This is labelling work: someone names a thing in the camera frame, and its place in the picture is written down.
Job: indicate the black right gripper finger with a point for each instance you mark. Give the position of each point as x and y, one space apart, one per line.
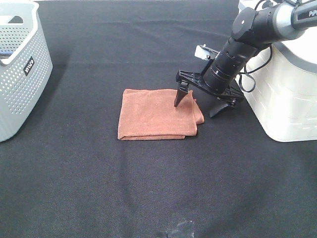
182 91
219 106

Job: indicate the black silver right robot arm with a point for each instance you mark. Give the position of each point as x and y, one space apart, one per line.
252 31

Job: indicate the grey perforated plastic basket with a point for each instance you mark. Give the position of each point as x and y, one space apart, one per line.
25 73

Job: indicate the clear tape piece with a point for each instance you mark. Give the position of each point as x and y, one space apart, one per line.
181 229

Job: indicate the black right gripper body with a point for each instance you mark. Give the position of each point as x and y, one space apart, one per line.
230 94

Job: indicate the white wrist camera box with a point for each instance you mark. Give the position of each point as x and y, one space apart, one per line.
205 53

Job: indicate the white plastic basket grey rim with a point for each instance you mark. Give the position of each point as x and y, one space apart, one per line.
284 88

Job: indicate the brown towel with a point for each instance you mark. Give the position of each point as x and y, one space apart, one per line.
151 115

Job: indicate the black table cloth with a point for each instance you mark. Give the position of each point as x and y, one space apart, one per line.
65 174

